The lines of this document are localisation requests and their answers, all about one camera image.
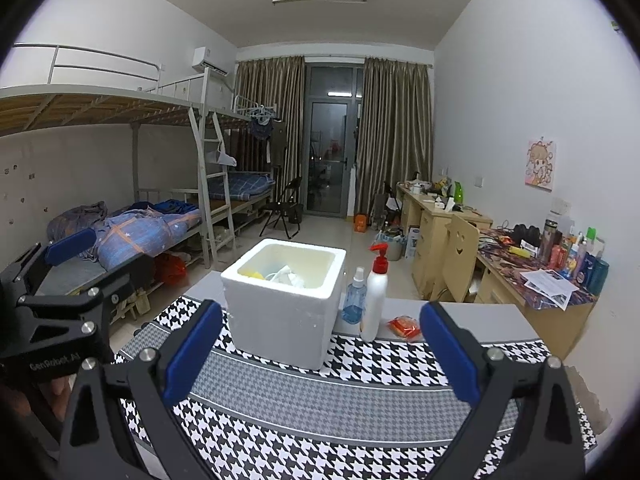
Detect printed paper sheets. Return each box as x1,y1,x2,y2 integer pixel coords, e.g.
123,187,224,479
521,270,578,310

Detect white air conditioner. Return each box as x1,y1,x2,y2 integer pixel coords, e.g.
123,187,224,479
192,47,229,77

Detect blue spray bottle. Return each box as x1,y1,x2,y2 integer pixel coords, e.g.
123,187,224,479
342,266,367,325

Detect yellow foam fruit net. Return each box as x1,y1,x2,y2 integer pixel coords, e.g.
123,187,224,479
241,270,265,280

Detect orange bag on floor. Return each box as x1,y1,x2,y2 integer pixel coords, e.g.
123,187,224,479
354,214,369,233

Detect left hand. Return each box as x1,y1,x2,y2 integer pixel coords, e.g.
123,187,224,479
0,377,70,422

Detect brown curtain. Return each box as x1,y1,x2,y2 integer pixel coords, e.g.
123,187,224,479
231,56,305,193
355,58,434,214

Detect black folding chair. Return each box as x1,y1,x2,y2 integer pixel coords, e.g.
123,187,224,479
259,176,303,240

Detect dark thermos flask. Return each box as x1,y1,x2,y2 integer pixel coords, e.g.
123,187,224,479
538,218,558,266

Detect left brown curtain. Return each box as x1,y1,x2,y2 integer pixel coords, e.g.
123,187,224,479
231,56,305,193

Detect right brown curtain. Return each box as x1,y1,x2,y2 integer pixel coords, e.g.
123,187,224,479
355,58,434,214

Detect white foam sheet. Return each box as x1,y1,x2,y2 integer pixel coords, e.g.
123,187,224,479
266,266,305,288

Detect blue plaid quilt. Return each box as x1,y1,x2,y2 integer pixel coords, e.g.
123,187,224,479
47,200,201,270

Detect red snack packet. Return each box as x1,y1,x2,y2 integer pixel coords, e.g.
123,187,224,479
387,315,422,341

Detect glass balcony door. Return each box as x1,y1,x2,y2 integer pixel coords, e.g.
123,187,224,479
303,63,362,218

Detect wooden desk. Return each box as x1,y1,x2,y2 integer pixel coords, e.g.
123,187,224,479
396,183,597,358

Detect white styrofoam box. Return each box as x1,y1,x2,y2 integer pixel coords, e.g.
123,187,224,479
220,238,346,370

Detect white bottle red pump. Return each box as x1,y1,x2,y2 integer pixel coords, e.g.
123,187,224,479
360,243,388,342

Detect white metal bunk bed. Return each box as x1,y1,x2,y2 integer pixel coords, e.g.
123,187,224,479
1,44,272,296

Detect anime girl wall picture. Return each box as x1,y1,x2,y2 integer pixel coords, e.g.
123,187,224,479
525,138,556,191

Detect wooden smiley chair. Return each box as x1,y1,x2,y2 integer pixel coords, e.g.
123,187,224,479
432,214,480,302

